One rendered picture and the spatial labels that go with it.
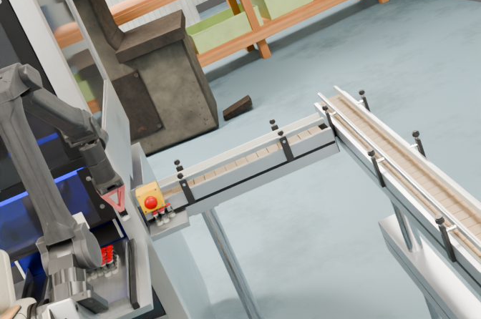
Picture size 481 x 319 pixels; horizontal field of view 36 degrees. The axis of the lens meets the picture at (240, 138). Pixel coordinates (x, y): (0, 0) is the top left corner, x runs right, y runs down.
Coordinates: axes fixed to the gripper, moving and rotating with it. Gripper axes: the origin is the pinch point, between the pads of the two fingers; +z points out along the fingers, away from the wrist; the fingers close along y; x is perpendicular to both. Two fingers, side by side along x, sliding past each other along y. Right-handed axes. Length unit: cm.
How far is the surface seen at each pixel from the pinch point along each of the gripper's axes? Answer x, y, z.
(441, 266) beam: -75, -20, 58
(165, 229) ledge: -12.5, 29.1, 26.6
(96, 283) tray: 14.2, 18.5, 25.9
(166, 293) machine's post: -4, 30, 47
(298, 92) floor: -195, 331, 127
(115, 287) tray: 10.3, 10.1, 25.6
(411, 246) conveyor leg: -74, -7, 56
